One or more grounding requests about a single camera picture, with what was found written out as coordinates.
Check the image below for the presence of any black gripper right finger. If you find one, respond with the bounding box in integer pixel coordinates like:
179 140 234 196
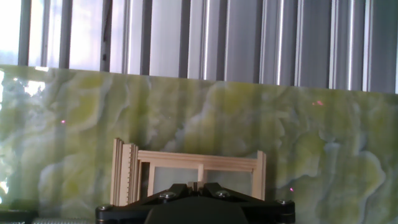
195 182 250 207

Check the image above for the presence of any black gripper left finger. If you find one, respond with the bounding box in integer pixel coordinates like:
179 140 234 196
133 182 196 208

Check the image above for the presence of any miniature wooden sliding window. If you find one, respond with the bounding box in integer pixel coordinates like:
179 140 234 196
110 138 267 207

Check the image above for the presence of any green marble pattern mat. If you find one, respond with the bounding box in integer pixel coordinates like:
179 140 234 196
0 64 398 224

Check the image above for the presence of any black C-clamp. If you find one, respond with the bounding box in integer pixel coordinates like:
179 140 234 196
0 198 97 224

